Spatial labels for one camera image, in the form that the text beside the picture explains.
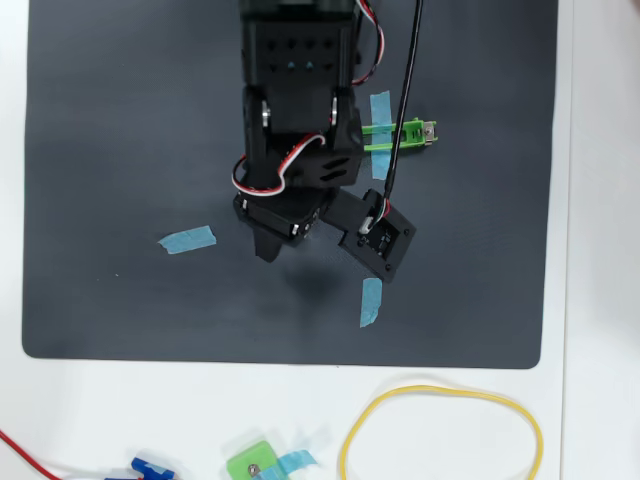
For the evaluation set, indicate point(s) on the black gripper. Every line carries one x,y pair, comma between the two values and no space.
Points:
276,219

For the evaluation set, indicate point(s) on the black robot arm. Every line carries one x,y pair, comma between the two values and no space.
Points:
295,50

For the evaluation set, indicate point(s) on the green battery holder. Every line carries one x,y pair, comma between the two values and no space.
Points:
412,131

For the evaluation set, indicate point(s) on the wide blue tape strip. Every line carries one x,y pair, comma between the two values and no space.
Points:
190,239

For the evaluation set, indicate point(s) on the short blue tape strip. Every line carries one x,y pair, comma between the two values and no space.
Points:
371,300

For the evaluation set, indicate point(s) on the long blue tape strip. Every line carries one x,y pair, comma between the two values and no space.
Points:
380,107

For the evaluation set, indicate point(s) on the dark grey rubber mat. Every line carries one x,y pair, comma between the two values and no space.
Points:
125,125

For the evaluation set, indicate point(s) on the yellow rubber band loop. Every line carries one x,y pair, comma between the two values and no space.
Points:
350,435

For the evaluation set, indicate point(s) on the green block with screw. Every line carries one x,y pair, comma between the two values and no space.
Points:
250,457

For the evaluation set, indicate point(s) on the blue tape on green block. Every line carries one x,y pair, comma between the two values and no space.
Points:
295,459

